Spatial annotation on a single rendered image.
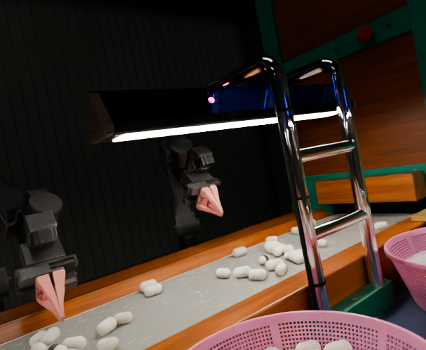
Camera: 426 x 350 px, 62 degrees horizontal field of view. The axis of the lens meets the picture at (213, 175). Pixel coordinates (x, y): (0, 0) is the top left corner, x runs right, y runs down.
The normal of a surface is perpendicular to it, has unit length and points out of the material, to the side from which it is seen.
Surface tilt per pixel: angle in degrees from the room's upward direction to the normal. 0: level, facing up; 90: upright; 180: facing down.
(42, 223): 43
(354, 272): 90
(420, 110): 90
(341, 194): 90
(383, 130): 90
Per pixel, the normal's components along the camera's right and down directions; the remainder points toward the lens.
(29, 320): 0.27, -0.76
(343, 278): 0.57, -0.09
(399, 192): -0.80, 0.17
